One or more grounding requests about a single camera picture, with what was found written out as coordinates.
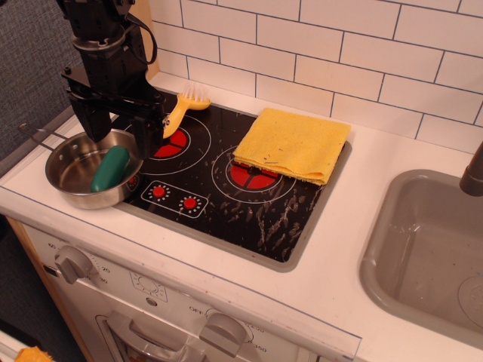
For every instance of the grey faucet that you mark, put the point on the grey faucet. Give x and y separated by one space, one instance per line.
471 181

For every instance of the yellow folded cloth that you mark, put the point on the yellow folded cloth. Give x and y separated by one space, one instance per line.
298 146

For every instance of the yellow object bottom corner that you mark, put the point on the yellow object bottom corner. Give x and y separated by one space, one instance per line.
33 354

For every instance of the grey oven door handle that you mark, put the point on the grey oven door handle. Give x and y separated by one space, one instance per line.
141 334

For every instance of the yellow dish brush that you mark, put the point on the yellow dish brush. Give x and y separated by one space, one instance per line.
193 97

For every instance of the black toy stovetop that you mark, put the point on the black toy stovetop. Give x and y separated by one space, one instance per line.
193 186

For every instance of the stainless steel pot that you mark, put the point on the stainless steel pot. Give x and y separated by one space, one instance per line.
73 162

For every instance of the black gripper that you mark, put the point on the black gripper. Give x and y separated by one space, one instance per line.
115 82

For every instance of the green toy vegetable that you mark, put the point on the green toy vegetable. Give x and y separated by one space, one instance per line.
111 169

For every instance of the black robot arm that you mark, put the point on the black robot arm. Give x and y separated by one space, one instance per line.
99 26

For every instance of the grey oven knob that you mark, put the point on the grey oven knob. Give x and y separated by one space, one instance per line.
224 333

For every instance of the grey sink basin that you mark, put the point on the grey sink basin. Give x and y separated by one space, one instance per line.
423 262

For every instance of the grey timer knob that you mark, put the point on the grey timer knob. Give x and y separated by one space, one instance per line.
72 263

